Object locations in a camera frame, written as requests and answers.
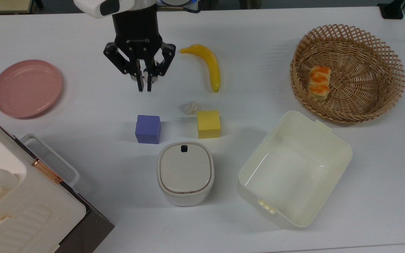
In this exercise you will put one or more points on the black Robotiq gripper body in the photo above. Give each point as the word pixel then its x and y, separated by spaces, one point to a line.
pixel 137 35

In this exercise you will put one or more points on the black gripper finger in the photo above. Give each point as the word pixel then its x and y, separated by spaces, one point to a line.
pixel 123 65
pixel 162 65

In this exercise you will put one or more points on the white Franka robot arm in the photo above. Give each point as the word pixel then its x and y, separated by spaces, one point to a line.
pixel 90 7

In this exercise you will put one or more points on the white lidded trash can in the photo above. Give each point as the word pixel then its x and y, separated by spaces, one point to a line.
pixel 185 174

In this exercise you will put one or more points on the small panda toy figure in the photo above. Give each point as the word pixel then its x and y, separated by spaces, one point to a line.
pixel 153 79

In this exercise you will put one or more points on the yellow banana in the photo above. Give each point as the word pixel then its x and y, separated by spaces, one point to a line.
pixel 210 63

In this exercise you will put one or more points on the crumpled white paper ball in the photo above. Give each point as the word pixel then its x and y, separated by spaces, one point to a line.
pixel 191 108

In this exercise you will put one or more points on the purple foam cube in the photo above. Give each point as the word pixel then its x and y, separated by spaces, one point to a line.
pixel 148 129

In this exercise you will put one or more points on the yellow foam cube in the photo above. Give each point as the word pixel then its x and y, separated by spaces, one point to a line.
pixel 208 124

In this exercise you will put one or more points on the pink round plate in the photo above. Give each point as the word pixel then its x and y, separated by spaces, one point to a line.
pixel 26 88

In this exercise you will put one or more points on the wooden side table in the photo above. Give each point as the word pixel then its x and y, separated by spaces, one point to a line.
pixel 2 5

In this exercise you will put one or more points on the orange topped bread piece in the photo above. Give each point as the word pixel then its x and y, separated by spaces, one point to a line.
pixel 319 82

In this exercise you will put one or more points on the cream plastic storage box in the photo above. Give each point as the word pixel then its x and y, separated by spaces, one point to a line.
pixel 294 168

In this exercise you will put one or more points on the woven wicker basket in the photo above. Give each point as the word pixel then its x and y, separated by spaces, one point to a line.
pixel 360 80

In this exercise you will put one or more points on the black clamp block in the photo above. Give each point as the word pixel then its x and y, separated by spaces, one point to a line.
pixel 391 10

